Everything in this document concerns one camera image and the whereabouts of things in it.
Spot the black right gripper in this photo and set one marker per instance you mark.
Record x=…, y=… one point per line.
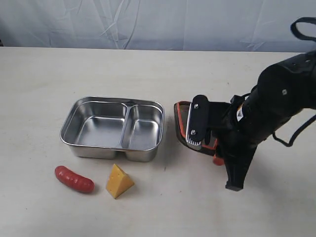
x=232, y=144

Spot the dark transparent lunch box lid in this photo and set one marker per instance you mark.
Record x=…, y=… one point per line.
x=181, y=110

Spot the yellow toy cheese wedge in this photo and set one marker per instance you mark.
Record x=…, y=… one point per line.
x=118, y=182

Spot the red toy sausage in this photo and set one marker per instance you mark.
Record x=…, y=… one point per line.
x=73, y=180

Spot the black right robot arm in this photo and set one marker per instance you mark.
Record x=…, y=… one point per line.
x=283, y=90

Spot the stainless steel lunch box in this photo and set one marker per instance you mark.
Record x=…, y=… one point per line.
x=102, y=127

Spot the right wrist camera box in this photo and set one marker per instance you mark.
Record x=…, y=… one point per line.
x=197, y=122

